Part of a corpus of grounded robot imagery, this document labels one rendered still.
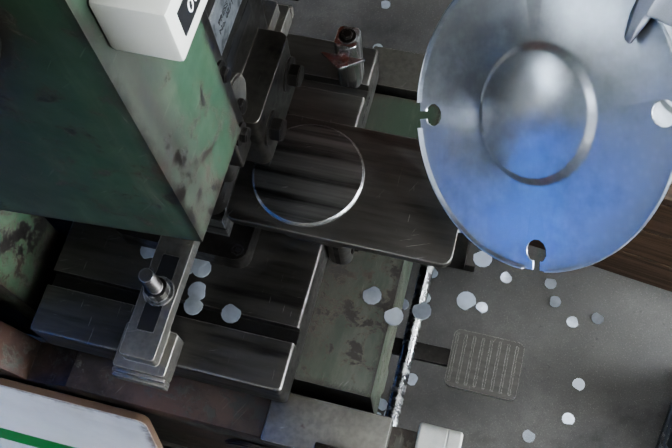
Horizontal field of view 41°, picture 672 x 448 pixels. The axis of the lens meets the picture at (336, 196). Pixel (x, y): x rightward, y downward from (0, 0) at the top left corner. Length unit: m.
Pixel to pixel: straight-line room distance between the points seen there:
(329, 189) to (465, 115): 0.18
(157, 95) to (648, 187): 0.43
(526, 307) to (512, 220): 0.90
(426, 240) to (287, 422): 0.27
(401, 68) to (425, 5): 0.86
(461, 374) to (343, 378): 0.52
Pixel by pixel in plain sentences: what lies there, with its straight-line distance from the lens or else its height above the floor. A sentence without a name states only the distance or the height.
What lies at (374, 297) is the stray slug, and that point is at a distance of 1.07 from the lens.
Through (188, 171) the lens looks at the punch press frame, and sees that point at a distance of 0.61.
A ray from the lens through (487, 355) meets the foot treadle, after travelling 1.56.
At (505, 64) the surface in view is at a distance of 0.85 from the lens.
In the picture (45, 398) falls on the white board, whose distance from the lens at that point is 1.19.
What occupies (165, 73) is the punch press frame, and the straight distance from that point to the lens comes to 0.54.
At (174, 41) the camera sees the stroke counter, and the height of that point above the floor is 1.31.
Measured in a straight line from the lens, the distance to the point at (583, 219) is 0.82.
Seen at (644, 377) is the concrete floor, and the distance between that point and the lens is 1.76.
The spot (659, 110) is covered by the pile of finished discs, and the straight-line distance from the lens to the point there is 1.52.
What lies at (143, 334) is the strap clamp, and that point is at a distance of 0.98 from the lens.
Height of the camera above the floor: 1.66
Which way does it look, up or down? 65 degrees down
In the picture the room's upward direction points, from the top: 10 degrees counter-clockwise
